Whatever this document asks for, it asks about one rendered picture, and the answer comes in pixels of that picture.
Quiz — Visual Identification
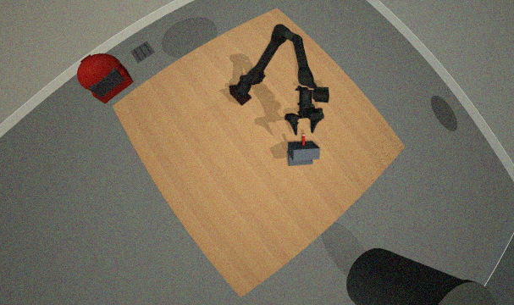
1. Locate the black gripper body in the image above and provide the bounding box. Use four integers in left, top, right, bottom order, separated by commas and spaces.
285, 101, 324, 123

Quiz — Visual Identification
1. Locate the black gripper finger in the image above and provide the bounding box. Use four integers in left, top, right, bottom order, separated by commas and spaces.
289, 122, 299, 135
310, 119, 322, 134

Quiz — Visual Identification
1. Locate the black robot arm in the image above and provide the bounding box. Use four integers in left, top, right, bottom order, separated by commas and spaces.
234, 25, 329, 119

